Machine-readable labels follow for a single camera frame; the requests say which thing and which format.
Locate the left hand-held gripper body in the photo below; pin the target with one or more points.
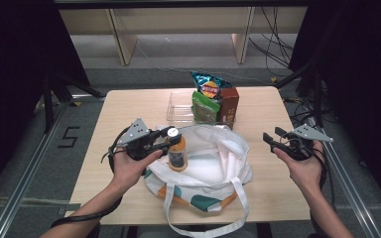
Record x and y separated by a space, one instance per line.
135 134

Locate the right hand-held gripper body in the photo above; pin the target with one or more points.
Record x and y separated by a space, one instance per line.
309 134

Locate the orange juice bottle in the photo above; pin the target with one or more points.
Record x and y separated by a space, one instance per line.
178 157

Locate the clear plastic tray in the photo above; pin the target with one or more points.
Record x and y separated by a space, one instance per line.
178 109

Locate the white patterned tote bag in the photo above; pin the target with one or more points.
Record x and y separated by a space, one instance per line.
211 165

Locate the green snack packet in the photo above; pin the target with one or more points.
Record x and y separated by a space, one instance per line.
205 110

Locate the brown carton box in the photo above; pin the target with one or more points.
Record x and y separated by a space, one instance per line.
229 105

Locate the teal black chips bag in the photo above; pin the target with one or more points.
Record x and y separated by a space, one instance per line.
210 87

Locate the person's left hand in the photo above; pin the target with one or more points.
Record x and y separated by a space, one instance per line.
129 172

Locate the person's right hand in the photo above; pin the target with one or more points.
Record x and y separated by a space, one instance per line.
306 175

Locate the black metal stand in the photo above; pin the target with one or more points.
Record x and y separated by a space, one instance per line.
54 92
316 92

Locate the yellow floor tape piece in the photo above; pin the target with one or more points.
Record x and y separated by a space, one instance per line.
76 103
273 79

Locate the black curtain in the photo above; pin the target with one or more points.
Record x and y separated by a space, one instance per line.
16 82
360 82

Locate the black table leg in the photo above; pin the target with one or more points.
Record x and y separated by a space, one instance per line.
131 232
264 231

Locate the black chair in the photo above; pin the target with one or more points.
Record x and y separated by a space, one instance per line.
96 232

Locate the beige wooden desk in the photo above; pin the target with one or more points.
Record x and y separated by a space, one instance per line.
185 20

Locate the aluminium floor rail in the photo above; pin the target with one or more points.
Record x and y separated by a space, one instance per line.
347 185
26 178

